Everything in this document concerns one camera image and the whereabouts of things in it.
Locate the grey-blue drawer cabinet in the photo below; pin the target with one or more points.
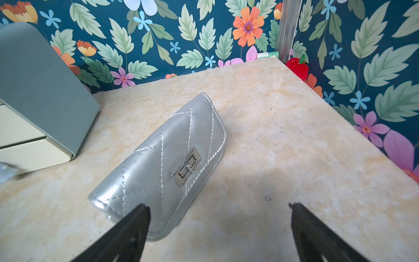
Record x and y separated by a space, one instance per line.
46 112

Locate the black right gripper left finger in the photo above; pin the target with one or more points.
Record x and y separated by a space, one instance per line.
124 242

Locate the aluminium frame post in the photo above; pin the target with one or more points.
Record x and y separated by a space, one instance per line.
287 26

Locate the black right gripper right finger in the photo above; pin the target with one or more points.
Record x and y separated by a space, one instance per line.
316 242

